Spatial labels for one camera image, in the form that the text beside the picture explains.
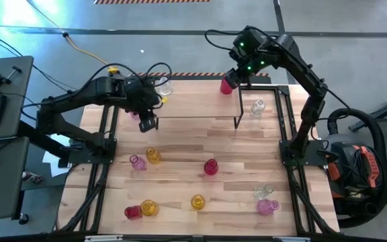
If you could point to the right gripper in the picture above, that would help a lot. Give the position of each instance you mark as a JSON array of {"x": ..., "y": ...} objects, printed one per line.
[{"x": 249, "y": 69}]

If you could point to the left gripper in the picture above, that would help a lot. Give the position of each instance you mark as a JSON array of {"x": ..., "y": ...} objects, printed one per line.
[{"x": 141, "y": 94}]

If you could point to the tall pink glass vase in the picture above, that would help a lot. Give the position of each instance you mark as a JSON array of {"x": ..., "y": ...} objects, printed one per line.
[{"x": 134, "y": 115}]

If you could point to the clear bulbous glass vase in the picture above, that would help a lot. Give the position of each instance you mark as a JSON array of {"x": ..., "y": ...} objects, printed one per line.
[{"x": 164, "y": 88}]

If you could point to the tall red glass vase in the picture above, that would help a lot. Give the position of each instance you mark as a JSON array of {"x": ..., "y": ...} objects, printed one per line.
[{"x": 226, "y": 87}]

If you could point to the clear ribbed glass bottle vase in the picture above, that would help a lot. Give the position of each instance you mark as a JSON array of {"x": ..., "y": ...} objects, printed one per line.
[{"x": 257, "y": 107}]

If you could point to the yellow ribbed glass vase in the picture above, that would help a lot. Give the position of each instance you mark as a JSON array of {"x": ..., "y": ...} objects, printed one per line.
[
  {"x": 198, "y": 202},
  {"x": 153, "y": 155}
]

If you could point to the pink swirl glass vase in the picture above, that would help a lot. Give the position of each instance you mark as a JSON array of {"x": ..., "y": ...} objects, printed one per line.
[{"x": 137, "y": 163}]

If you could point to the round red glass vase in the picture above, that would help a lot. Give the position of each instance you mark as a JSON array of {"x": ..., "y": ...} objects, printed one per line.
[{"x": 211, "y": 167}]

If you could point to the pink ribbed flared vase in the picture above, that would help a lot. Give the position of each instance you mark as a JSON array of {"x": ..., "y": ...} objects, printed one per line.
[{"x": 266, "y": 206}]

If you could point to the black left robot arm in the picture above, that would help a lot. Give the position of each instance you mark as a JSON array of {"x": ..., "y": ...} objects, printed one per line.
[{"x": 79, "y": 95}]

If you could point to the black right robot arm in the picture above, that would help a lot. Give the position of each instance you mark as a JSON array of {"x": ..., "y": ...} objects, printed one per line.
[{"x": 309, "y": 84}]

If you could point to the white paper sheet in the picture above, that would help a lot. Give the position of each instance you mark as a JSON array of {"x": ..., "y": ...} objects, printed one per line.
[{"x": 57, "y": 168}]

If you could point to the wide yellow glass vase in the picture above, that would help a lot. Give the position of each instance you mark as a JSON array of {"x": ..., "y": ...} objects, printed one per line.
[{"x": 149, "y": 207}]

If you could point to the squat red glass vase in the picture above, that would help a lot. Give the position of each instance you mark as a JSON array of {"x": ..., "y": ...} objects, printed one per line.
[{"x": 133, "y": 212}]

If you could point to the small clear glass vase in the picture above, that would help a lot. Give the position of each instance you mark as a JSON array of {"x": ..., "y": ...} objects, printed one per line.
[{"x": 262, "y": 191}]

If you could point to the grey desk with keyboard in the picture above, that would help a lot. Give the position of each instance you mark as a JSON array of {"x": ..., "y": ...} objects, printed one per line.
[{"x": 12, "y": 84}]

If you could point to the small dark bottle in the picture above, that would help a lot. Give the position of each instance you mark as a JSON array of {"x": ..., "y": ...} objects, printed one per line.
[{"x": 32, "y": 177}]

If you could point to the black and orange machine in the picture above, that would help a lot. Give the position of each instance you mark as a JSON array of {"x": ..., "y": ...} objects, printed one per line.
[{"x": 370, "y": 164}]

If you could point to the grey desk with mouse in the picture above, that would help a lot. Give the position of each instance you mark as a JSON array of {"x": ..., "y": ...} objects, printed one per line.
[{"x": 2, "y": 188}]

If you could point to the black caster wheel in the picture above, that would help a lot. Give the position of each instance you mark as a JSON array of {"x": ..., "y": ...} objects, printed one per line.
[{"x": 23, "y": 219}]

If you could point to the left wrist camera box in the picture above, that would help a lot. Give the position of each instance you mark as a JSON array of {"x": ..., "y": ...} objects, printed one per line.
[{"x": 147, "y": 124}]

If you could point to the black aluminium table frame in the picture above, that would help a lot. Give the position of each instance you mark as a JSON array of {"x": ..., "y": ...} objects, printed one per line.
[{"x": 282, "y": 111}]

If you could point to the wooden shelf with black frame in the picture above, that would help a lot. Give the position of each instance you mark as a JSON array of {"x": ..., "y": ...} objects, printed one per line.
[{"x": 197, "y": 101}]

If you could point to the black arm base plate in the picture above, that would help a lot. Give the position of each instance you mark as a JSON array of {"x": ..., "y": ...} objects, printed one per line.
[
  {"x": 79, "y": 158},
  {"x": 314, "y": 158}
]

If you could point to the silver table edge bracket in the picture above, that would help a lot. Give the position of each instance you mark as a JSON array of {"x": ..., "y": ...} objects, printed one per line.
[
  {"x": 103, "y": 238},
  {"x": 291, "y": 239}
]

